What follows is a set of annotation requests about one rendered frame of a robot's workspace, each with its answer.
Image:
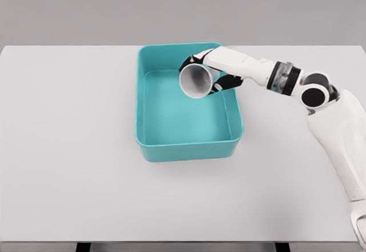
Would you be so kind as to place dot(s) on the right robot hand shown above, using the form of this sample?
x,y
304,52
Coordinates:
x,y
221,60

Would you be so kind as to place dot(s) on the white paper cup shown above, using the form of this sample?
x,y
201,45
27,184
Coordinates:
x,y
197,80

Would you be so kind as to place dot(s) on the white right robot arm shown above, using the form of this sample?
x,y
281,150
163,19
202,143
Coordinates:
x,y
328,112

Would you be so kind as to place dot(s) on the teal plastic basket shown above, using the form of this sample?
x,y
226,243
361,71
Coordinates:
x,y
186,112

